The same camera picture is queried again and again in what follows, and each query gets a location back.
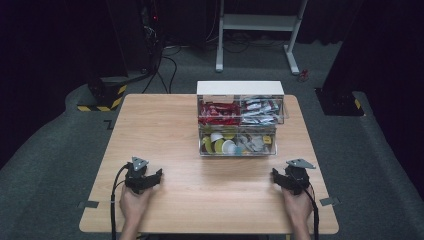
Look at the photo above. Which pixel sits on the black yellow striped stand base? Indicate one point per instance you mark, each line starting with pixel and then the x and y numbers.
pixel 106 96

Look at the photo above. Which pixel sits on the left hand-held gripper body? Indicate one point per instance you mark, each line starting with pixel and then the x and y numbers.
pixel 136 176

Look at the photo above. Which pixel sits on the pile of clear sachets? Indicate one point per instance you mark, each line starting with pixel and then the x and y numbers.
pixel 251 143

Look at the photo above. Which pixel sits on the wide clear drawer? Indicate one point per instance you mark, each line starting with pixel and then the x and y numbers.
pixel 238 154

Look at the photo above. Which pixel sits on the pile of silver stick packets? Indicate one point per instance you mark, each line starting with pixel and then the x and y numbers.
pixel 260 110

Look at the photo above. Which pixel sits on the pile of small lidded cups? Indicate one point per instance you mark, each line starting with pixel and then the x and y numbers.
pixel 220 145

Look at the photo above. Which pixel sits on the clear drawer with silver packets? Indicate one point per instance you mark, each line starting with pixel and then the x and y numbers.
pixel 280 113

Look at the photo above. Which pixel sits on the person's right hand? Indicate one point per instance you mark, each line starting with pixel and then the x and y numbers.
pixel 298 208

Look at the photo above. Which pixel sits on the grey tape piece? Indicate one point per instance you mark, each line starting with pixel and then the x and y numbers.
pixel 330 201
pixel 88 204

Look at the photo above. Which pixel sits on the white metal stand frame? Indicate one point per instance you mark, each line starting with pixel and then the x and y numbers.
pixel 256 22

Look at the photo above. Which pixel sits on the dark equipment rack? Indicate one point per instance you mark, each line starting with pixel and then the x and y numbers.
pixel 148 33

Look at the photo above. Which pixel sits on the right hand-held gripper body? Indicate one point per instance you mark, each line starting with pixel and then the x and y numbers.
pixel 296 178

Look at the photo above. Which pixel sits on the white-topped clear drawer organizer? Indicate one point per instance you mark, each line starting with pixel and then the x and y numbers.
pixel 238 88

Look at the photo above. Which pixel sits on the pile of red stick packets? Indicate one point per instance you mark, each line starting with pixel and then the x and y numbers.
pixel 218 111

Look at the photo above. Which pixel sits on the clear drawer with red packets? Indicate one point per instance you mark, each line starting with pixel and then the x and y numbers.
pixel 201 116

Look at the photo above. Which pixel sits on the person's left hand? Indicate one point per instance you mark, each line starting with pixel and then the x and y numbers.
pixel 133 206

